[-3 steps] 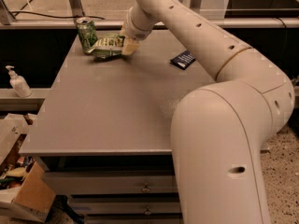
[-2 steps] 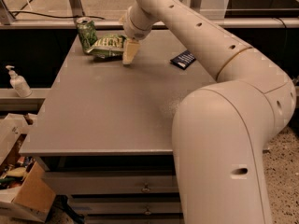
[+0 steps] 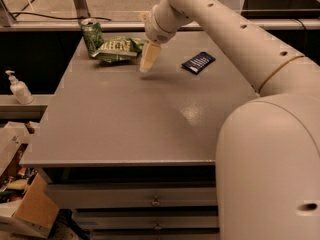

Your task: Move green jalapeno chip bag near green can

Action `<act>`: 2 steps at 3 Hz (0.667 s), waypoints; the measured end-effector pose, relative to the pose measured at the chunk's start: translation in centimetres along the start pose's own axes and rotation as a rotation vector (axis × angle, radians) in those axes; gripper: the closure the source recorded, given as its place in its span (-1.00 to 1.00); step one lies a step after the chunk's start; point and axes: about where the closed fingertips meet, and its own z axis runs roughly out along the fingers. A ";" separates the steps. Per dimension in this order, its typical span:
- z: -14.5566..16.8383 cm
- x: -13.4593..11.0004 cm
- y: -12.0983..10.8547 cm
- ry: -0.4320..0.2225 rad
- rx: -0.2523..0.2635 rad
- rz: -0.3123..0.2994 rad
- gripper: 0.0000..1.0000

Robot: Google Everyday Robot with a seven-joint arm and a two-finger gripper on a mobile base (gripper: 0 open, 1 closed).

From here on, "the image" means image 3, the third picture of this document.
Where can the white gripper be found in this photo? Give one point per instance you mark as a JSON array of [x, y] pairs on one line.
[[156, 30]]

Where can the green jalapeno chip bag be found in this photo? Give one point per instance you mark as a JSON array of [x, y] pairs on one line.
[[119, 48]]

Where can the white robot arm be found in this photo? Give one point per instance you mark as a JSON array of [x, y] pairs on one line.
[[268, 150]]

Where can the green soda can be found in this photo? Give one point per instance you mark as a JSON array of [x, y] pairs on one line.
[[92, 35]]

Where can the dark blue snack packet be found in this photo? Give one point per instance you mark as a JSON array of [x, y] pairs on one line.
[[199, 62]]

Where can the grey drawer cabinet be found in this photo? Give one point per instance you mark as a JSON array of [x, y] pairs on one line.
[[113, 137]]

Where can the white pump dispenser bottle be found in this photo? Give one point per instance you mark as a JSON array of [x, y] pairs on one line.
[[19, 89]]

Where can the top drawer knob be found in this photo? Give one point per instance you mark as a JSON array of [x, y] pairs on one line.
[[155, 202]]

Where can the drawer knob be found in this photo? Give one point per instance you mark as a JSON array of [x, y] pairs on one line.
[[157, 226], [155, 202]]

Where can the cardboard box with items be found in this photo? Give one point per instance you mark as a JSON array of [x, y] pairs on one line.
[[24, 209]]

